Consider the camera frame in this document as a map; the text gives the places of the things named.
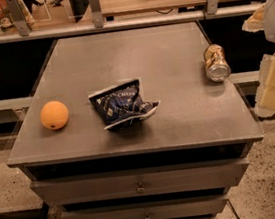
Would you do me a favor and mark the blue chips bag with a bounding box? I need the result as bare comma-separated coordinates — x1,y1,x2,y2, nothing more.
88,78,160,131

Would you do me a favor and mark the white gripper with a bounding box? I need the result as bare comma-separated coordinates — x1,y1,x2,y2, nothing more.
242,0,275,118

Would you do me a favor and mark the grey drawer cabinet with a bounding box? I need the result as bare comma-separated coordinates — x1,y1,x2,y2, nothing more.
8,23,263,219

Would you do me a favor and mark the metal railing with posts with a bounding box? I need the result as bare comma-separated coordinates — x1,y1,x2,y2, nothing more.
0,0,261,44

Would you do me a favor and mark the orange soda can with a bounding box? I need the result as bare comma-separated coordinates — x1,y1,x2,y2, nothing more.
203,44,231,82

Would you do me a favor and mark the orange fruit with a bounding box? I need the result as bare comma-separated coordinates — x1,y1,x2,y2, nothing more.
40,100,69,130

